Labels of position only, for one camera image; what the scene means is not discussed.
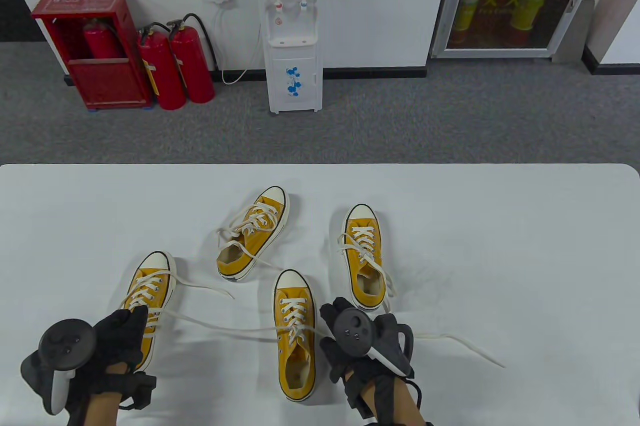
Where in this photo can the person's right forearm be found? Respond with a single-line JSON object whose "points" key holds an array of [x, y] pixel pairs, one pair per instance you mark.
{"points": [[407, 411]]}

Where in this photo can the red extinguisher cabinet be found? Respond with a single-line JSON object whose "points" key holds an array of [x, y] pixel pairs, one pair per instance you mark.
{"points": [[107, 81]]}

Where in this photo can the person's right hand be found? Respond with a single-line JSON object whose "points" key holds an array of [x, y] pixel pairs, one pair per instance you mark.
{"points": [[332, 356]]}

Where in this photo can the glass fire hydrant cabinet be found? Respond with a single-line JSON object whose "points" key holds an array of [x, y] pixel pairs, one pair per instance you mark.
{"points": [[520, 1]]}

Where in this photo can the person's left hand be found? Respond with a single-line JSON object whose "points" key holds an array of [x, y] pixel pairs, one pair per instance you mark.
{"points": [[120, 336]]}

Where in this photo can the red fire extinguisher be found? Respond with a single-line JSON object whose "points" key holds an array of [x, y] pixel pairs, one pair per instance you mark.
{"points": [[162, 71], [192, 66], [100, 44]]}

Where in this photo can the black hand controller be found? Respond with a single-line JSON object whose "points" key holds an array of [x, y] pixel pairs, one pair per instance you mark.
{"points": [[355, 331], [67, 341]]}

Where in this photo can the white water dispenser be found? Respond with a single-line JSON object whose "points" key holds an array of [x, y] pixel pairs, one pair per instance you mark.
{"points": [[295, 91]]}

